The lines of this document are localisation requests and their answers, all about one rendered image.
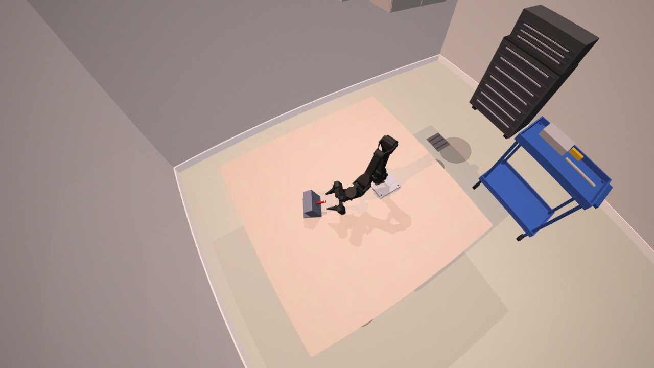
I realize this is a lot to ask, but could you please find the dark grey sloped panel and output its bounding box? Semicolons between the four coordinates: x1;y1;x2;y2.
302;190;322;218

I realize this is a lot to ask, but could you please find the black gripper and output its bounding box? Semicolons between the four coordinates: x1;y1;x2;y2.
326;181;353;215

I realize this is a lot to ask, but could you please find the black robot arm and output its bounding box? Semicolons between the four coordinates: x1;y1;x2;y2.
334;135;398;201

